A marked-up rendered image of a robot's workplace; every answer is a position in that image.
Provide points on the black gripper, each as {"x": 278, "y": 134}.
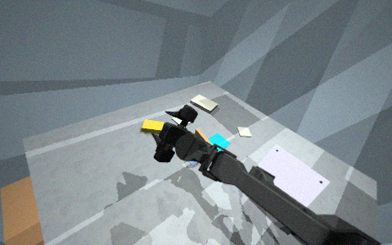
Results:
{"x": 186, "y": 114}

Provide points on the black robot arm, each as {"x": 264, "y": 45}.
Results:
{"x": 306, "y": 226}

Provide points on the tan wooden bar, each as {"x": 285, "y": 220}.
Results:
{"x": 201, "y": 135}

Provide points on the yellow rectangular block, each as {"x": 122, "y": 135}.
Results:
{"x": 152, "y": 126}

